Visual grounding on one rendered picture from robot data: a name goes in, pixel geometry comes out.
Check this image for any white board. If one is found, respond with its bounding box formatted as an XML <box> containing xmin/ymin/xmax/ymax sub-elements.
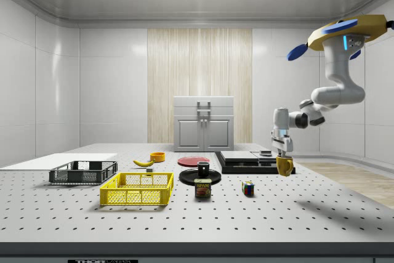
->
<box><xmin>0</xmin><ymin>153</ymin><xmax>119</xmax><ymax>171</ymax></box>

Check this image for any puzzle cube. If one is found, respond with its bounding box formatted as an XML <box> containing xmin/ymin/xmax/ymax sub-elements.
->
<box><xmin>241</xmin><ymin>180</ymin><xmax>255</xmax><ymax>197</ymax></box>

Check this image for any black mug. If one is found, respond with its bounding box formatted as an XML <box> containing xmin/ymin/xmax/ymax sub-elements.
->
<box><xmin>197</xmin><ymin>161</ymin><xmax>211</xmax><ymax>179</ymax></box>

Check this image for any red plate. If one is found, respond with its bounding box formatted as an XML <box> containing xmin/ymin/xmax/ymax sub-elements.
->
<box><xmin>177</xmin><ymin>156</ymin><xmax>211</xmax><ymax>168</ymax></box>

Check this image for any yellow mug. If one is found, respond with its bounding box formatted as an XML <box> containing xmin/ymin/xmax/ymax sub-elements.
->
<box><xmin>276</xmin><ymin>155</ymin><xmax>295</xmax><ymax>177</ymax></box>

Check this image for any black plate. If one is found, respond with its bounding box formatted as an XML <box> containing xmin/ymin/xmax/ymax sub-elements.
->
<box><xmin>179</xmin><ymin>168</ymin><xmax>223</xmax><ymax>186</ymax></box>

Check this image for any yellow basket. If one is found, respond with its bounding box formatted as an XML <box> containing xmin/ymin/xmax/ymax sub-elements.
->
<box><xmin>99</xmin><ymin>172</ymin><xmax>175</xmax><ymax>206</ymax></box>

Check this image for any flat-sided can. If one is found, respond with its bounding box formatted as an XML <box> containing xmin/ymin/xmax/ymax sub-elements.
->
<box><xmin>194</xmin><ymin>178</ymin><xmax>212</xmax><ymax>199</ymax></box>

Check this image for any white cabinet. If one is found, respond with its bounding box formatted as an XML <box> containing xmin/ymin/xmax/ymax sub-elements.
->
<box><xmin>173</xmin><ymin>95</ymin><xmax>235</xmax><ymax>153</ymax></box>

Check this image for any black stove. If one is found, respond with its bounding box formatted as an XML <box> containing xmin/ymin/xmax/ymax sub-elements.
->
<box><xmin>214</xmin><ymin>150</ymin><xmax>297</xmax><ymax>175</ymax></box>

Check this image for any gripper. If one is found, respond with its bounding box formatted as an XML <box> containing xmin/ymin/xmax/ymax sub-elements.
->
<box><xmin>270</xmin><ymin>135</ymin><xmax>294</xmax><ymax>158</ymax></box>

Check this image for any dark grey basket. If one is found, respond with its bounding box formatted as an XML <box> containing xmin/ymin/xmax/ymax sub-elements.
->
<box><xmin>49</xmin><ymin>160</ymin><xmax>119</xmax><ymax>185</ymax></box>

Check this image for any banana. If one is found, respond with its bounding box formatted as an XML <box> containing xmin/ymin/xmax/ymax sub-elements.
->
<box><xmin>132</xmin><ymin>158</ymin><xmax>156</xmax><ymax>168</ymax></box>

